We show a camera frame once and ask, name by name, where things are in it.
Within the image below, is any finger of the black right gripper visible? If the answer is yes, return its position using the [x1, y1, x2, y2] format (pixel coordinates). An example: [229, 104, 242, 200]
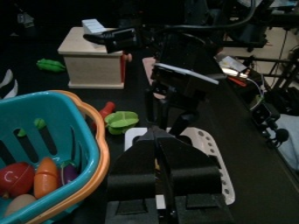
[168, 111, 197, 137]
[144, 87, 160, 128]

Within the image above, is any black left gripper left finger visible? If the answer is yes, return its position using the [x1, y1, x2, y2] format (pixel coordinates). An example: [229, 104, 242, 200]
[104, 130, 159, 224]

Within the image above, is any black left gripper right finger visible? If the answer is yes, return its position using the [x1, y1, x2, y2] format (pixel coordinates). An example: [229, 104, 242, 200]
[155, 136, 237, 224]

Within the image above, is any white perforated plastic tray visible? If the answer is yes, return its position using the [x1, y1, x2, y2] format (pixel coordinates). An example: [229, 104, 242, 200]
[123, 126, 237, 210]

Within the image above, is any green toy lettuce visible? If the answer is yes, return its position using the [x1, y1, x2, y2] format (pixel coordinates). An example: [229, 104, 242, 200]
[103, 109, 140, 137]

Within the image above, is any pink toy board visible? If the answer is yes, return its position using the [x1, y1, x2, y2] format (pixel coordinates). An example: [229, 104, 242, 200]
[142, 56, 166, 100]

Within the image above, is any red toy chilli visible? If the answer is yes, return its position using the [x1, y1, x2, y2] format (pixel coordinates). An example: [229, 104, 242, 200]
[91, 101, 118, 130]

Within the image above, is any white electronics box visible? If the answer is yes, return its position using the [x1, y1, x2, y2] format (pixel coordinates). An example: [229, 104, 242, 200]
[217, 54, 250, 78]

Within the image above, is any purple toy eggplant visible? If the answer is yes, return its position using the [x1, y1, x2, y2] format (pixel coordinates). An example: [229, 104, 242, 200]
[60, 160, 80, 186]

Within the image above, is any red wooden peg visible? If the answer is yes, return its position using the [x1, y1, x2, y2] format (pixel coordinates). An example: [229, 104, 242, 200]
[119, 52, 134, 84]

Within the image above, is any light wooden box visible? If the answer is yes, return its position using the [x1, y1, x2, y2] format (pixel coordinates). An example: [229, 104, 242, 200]
[58, 26, 127, 90]

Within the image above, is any orange toy carrot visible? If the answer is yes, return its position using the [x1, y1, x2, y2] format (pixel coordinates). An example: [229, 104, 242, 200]
[32, 157, 62, 200]

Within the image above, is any black round microphone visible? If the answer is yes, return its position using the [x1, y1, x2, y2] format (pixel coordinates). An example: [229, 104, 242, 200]
[266, 127, 291, 148]

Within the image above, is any teal plastic basket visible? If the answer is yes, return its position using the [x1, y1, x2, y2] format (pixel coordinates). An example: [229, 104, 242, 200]
[0, 90, 100, 224]

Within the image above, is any light blue cloth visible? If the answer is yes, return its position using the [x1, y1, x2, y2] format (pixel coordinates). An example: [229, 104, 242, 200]
[275, 113, 299, 173]

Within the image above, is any green toy vegetable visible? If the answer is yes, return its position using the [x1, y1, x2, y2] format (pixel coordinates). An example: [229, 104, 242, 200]
[16, 117, 50, 138]

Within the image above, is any green toy pepper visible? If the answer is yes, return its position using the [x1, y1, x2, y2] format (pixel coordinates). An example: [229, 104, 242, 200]
[35, 57, 68, 74]

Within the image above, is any red toy tomato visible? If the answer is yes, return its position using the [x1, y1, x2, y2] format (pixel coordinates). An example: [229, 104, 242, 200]
[0, 162, 36, 200]

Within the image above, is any beige toy egg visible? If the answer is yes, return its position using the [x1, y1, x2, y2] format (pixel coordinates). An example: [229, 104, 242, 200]
[4, 193, 38, 218]

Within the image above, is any white ribbed block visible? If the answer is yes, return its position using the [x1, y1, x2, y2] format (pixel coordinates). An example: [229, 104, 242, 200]
[80, 18, 108, 36]

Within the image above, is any white curved piece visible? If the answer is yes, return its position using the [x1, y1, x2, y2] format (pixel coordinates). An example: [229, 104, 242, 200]
[2, 79, 20, 100]
[0, 68, 15, 89]

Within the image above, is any red tool handle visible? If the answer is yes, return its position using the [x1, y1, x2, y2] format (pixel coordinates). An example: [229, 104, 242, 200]
[226, 74, 249, 88]

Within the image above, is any black device with cable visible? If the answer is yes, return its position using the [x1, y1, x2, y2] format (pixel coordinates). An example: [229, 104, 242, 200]
[249, 99, 282, 130]

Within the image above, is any thick black cable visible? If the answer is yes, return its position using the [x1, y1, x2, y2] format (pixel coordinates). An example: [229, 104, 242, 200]
[163, 0, 259, 32]

